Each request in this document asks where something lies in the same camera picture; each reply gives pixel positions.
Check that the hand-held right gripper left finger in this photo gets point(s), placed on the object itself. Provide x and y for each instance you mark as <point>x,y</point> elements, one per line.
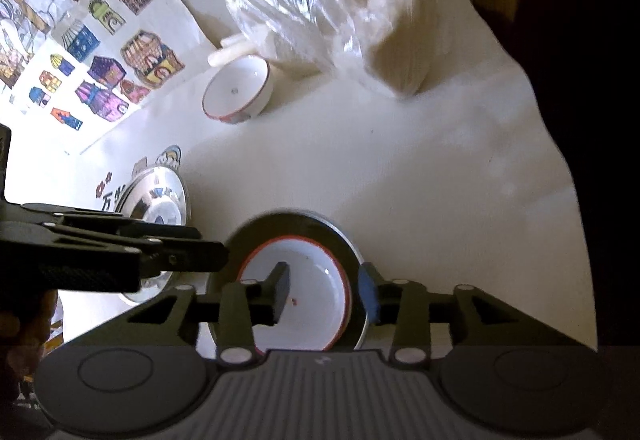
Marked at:
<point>280,292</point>

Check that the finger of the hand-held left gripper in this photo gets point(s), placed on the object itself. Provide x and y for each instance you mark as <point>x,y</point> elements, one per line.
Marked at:
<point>125,222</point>
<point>190,257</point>

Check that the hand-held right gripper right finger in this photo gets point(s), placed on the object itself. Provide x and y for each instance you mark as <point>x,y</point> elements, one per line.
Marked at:
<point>369,291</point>

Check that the large steel plate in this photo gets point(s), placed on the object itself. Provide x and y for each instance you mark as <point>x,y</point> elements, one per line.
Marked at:
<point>125,192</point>

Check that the white ceramic bowl red rim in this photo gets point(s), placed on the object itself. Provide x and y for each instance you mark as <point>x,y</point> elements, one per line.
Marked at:
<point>310,280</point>
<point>235,85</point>

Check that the person's left hand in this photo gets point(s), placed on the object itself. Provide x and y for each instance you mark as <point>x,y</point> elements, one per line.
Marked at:
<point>25,325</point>

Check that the white printed cloth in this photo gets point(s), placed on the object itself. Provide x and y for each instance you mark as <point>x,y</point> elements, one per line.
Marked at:
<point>400,170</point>

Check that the coloured houses drawing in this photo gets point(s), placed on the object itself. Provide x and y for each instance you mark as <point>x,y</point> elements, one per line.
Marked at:
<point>100,70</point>

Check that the white stick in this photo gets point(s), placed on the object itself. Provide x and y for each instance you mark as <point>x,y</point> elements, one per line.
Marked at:
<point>225,54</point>

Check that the clear bag of white rolls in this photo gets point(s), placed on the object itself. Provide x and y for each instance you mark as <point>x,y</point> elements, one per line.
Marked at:
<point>325,10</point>

